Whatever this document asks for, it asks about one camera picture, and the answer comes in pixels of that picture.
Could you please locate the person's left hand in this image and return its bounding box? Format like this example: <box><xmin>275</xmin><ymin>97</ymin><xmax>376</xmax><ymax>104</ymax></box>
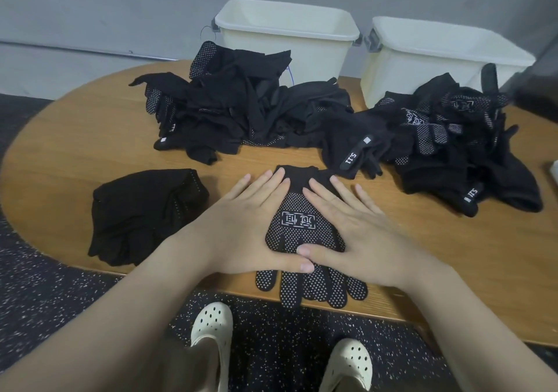
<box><xmin>181</xmin><ymin>167</ymin><xmax>315</xmax><ymax>277</ymax></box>

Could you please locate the person's right hand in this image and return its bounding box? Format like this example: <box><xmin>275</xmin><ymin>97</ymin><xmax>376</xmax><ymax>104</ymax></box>
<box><xmin>296</xmin><ymin>175</ymin><xmax>434</xmax><ymax>291</ymax></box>

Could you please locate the black dotted glove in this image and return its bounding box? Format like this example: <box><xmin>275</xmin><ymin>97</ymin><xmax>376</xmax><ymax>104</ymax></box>
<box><xmin>301</xmin><ymin>165</ymin><xmax>369</xmax><ymax>308</ymax></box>
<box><xmin>87</xmin><ymin>168</ymin><xmax>210</xmax><ymax>267</ymax></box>
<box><xmin>255</xmin><ymin>165</ymin><xmax>350</xmax><ymax>308</ymax></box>

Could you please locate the pile of black gloves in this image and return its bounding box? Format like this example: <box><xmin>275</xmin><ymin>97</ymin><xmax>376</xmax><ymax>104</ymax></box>
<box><xmin>129</xmin><ymin>41</ymin><xmax>543</xmax><ymax>218</ymax></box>
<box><xmin>87</xmin><ymin>168</ymin><xmax>210</xmax><ymax>267</ymax></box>

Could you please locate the stack of black gloves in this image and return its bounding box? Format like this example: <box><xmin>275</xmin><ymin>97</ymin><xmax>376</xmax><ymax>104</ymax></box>
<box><xmin>87</xmin><ymin>168</ymin><xmax>210</xmax><ymax>267</ymax></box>

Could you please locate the white plastic bin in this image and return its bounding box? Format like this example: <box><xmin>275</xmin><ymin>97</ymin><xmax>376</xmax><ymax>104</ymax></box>
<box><xmin>360</xmin><ymin>16</ymin><xmax>537</xmax><ymax>110</ymax></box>
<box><xmin>212</xmin><ymin>0</ymin><xmax>361</xmax><ymax>86</ymax></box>

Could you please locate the person's right forearm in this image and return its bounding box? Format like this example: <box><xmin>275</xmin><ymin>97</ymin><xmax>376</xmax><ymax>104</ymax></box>
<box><xmin>405</xmin><ymin>261</ymin><xmax>558</xmax><ymax>392</ymax></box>

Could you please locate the person's left forearm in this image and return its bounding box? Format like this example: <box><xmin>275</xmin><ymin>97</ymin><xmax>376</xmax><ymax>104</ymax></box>
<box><xmin>0</xmin><ymin>235</ymin><xmax>219</xmax><ymax>392</ymax></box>

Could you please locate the person's left white shoe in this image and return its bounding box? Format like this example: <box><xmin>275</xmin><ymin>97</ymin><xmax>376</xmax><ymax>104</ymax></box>
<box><xmin>189</xmin><ymin>302</ymin><xmax>235</xmax><ymax>392</ymax></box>

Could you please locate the person's white shoe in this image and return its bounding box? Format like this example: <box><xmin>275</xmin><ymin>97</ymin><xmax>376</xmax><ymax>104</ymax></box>
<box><xmin>189</xmin><ymin>302</ymin><xmax>235</xmax><ymax>392</ymax></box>
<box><xmin>319</xmin><ymin>337</ymin><xmax>374</xmax><ymax>392</ymax></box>

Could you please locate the person's right white shoe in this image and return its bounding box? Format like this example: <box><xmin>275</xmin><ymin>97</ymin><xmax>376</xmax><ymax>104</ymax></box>
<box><xmin>319</xmin><ymin>337</ymin><xmax>374</xmax><ymax>392</ymax></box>

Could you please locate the person's left leg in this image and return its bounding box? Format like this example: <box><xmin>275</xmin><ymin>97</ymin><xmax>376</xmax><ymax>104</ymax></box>
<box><xmin>161</xmin><ymin>335</ymin><xmax>210</xmax><ymax>392</ymax></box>

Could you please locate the metal rack frame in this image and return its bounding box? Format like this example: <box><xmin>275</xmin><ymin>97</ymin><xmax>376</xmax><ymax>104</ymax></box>
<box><xmin>514</xmin><ymin>39</ymin><xmax>558</xmax><ymax>123</ymax></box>

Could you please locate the grey wall pipe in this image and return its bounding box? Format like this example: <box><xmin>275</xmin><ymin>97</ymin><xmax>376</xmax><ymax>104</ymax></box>
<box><xmin>0</xmin><ymin>39</ymin><xmax>214</xmax><ymax>62</ymax></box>

